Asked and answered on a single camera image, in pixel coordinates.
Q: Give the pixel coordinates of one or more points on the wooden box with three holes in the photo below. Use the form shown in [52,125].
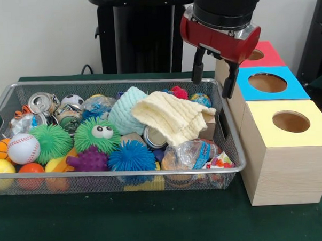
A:
[280,163]

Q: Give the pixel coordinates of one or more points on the mint green knitted cloth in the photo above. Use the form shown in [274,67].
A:
[126,111]

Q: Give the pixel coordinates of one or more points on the pale yellow knitted cloth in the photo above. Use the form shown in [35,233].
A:
[171,117]

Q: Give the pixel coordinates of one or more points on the clear plastic bottle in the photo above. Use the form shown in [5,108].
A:
[186,155]

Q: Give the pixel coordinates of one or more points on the red orange ball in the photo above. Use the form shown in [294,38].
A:
[31,170]

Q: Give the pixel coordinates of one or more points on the dark green table cloth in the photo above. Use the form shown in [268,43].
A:
[101,224]

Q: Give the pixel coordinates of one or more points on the clear mesh bin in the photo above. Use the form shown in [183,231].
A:
[10,105]

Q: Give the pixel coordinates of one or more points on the purple spiky ball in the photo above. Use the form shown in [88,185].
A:
[90,160]

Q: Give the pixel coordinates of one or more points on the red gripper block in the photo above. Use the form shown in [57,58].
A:
[221,42]

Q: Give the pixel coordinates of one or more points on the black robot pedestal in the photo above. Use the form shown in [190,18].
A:
[141,41]

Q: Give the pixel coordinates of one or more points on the green spiky ball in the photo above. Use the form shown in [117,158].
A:
[52,142]

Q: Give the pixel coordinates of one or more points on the small orange basketball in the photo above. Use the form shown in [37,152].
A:
[1,150]

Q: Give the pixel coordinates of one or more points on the white baseball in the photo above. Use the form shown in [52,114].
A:
[23,149]

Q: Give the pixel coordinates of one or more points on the yellow ball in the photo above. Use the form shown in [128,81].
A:
[3,169]

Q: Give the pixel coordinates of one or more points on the blue spiky ball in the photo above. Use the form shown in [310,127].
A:
[131,156]

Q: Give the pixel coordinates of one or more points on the green fuzzy ball with eyes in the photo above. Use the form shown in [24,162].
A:
[87,141]

